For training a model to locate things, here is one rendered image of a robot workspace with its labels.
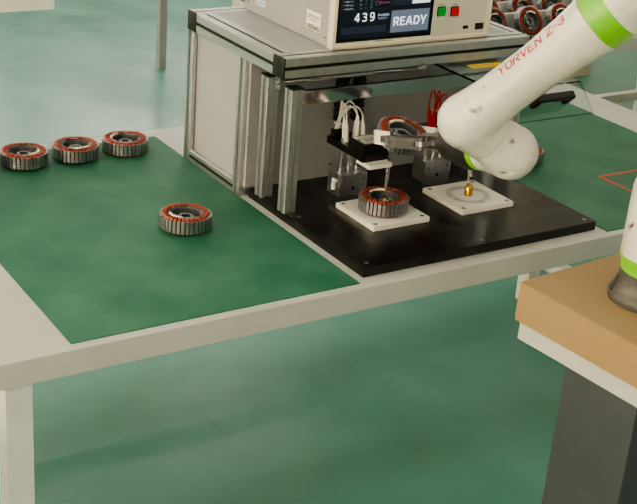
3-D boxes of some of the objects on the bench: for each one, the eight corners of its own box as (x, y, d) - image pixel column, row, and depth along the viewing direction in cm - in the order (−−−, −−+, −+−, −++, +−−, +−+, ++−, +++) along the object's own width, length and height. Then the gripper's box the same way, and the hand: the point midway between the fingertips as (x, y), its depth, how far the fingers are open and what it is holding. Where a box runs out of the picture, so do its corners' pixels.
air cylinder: (365, 193, 289) (367, 171, 287) (338, 198, 285) (340, 175, 283) (353, 186, 293) (355, 163, 291) (326, 190, 289) (328, 167, 287)
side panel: (249, 194, 289) (257, 58, 276) (238, 196, 287) (245, 59, 274) (193, 155, 310) (198, 27, 297) (183, 157, 309) (187, 28, 295)
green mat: (360, 283, 250) (360, 282, 250) (71, 344, 218) (71, 343, 218) (154, 136, 321) (154, 136, 321) (-86, 166, 289) (-86, 165, 289)
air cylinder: (448, 179, 302) (451, 158, 299) (423, 184, 298) (426, 162, 295) (435, 172, 305) (438, 151, 303) (411, 176, 302) (413, 155, 299)
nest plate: (429, 221, 276) (429, 216, 276) (373, 232, 269) (374, 226, 268) (390, 198, 288) (390, 193, 287) (335, 207, 280) (335, 202, 279)
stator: (417, 215, 276) (419, 199, 274) (373, 221, 271) (375, 205, 269) (391, 197, 285) (392, 182, 283) (348, 203, 280) (349, 187, 278)
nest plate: (513, 206, 289) (513, 201, 288) (462, 215, 281) (462, 210, 281) (472, 184, 300) (472, 179, 300) (422, 192, 292) (422, 187, 292)
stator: (185, 212, 276) (186, 196, 274) (222, 228, 269) (223, 212, 268) (148, 225, 268) (148, 209, 266) (184, 241, 261) (185, 225, 260)
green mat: (782, 195, 316) (782, 194, 316) (607, 232, 285) (607, 231, 285) (534, 89, 387) (535, 89, 387) (372, 109, 356) (372, 109, 356)
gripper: (417, 168, 250) (353, 156, 268) (505, 157, 262) (439, 146, 281) (417, 130, 248) (352, 121, 267) (506, 121, 261) (439, 113, 279)
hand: (402, 135), depth 272 cm, fingers closed on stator, 11 cm apart
